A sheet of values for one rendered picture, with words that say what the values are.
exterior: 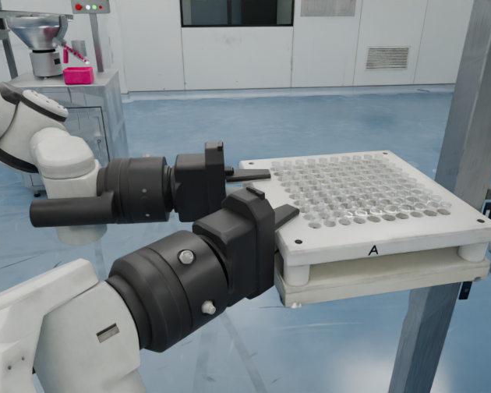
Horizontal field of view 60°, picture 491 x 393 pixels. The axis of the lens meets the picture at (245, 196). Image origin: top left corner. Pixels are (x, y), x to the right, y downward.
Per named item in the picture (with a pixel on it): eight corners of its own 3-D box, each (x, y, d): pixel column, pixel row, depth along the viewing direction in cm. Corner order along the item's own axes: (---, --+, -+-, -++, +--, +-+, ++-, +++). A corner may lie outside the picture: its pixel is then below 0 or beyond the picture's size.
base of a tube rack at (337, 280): (382, 189, 71) (384, 175, 69) (486, 278, 49) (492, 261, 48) (238, 202, 66) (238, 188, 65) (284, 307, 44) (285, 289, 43)
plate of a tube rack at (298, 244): (386, 161, 68) (389, 148, 67) (498, 242, 47) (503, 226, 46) (238, 172, 64) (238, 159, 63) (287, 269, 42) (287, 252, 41)
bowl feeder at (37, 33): (11, 82, 268) (-5, 17, 251) (30, 71, 299) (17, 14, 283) (90, 79, 272) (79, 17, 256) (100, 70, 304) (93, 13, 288)
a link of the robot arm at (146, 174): (222, 129, 59) (135, 132, 58) (224, 154, 50) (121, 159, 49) (225, 209, 64) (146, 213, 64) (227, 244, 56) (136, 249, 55)
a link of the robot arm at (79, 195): (146, 214, 63) (68, 218, 62) (136, 146, 58) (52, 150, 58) (134, 259, 53) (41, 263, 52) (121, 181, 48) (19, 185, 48)
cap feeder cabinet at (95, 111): (26, 200, 287) (-4, 87, 253) (51, 168, 338) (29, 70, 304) (121, 196, 293) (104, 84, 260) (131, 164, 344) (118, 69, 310)
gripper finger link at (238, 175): (271, 182, 56) (224, 184, 55) (268, 172, 58) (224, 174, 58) (272, 171, 55) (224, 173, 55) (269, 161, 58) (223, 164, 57)
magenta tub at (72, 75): (64, 84, 260) (61, 70, 256) (69, 80, 270) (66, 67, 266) (91, 84, 261) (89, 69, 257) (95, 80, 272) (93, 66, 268)
